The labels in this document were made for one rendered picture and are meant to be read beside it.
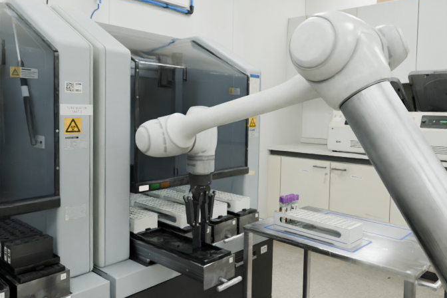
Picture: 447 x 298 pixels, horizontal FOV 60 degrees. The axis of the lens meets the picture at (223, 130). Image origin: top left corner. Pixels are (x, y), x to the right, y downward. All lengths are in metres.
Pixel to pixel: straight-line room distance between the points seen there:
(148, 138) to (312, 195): 2.71
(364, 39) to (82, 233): 0.96
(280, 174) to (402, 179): 3.10
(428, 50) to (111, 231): 2.89
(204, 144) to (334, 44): 0.61
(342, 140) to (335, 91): 2.72
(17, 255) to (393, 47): 1.05
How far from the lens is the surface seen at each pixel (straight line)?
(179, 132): 1.05
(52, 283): 1.18
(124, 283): 1.31
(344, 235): 1.32
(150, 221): 1.44
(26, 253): 1.20
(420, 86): 3.53
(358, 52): 0.73
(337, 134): 3.46
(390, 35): 0.89
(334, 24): 0.71
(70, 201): 1.24
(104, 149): 1.26
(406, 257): 1.32
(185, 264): 1.20
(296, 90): 0.99
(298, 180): 3.67
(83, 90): 1.22
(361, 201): 3.43
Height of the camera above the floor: 1.25
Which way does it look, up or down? 3 degrees down
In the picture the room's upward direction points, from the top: 1 degrees clockwise
